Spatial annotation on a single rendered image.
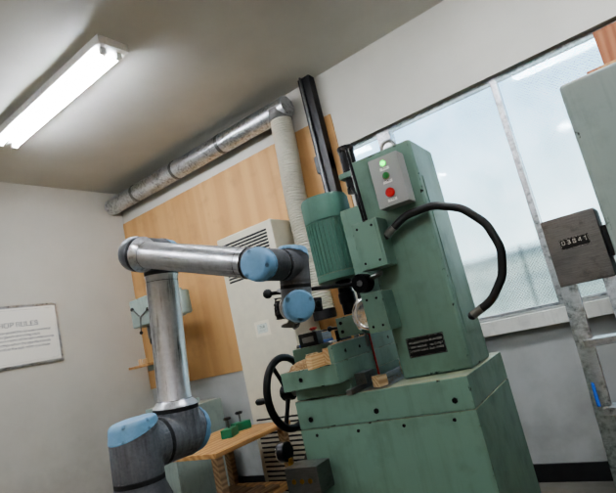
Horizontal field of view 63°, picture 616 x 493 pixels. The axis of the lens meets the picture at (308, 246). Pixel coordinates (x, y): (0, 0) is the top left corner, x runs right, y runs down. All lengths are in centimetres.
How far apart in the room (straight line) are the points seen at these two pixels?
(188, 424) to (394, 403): 67
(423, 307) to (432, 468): 45
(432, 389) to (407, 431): 15
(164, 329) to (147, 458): 40
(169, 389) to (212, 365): 243
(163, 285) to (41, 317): 271
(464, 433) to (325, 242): 75
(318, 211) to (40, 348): 304
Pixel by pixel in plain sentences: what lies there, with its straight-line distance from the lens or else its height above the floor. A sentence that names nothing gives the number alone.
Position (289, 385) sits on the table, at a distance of 166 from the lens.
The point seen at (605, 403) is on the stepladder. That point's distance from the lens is 221.
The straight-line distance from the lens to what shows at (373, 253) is 155.
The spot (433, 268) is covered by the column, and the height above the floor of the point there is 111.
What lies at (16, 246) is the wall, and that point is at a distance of 451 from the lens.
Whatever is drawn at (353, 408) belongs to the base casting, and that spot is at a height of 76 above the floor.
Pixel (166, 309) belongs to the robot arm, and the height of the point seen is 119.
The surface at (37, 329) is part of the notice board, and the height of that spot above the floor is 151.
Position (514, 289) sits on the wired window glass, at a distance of 300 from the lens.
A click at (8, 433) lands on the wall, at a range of 427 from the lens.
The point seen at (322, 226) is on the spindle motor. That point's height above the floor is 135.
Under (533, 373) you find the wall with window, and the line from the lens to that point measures 297.
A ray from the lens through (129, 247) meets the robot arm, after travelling 167.
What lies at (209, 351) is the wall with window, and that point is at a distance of 420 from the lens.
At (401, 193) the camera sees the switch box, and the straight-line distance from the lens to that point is 155.
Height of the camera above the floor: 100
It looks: 10 degrees up
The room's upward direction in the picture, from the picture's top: 13 degrees counter-clockwise
